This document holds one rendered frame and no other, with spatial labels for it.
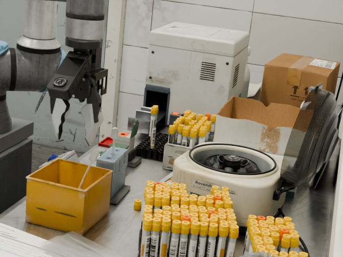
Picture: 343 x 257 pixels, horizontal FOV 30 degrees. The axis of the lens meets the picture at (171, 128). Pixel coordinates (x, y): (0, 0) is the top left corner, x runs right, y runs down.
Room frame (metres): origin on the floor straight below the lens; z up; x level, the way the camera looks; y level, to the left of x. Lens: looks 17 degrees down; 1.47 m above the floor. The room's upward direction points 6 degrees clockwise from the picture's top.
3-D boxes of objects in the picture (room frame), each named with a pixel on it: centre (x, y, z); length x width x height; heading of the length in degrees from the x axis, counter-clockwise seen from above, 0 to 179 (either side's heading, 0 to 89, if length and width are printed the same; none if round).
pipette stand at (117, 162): (1.38, 0.13, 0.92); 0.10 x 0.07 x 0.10; 168
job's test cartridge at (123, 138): (1.60, 0.12, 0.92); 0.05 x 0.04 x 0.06; 75
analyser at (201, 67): (2.08, -0.06, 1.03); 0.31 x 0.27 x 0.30; 166
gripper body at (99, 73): (1.26, 0.19, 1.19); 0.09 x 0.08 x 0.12; 163
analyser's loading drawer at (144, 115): (1.91, 0.07, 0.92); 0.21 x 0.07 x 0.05; 166
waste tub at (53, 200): (1.23, 0.20, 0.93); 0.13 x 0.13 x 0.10; 73
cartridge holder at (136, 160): (1.60, 0.12, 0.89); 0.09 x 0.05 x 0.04; 75
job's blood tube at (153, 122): (1.67, 0.05, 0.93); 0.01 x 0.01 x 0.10
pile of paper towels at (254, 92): (2.48, -0.28, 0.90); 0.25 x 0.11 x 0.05; 166
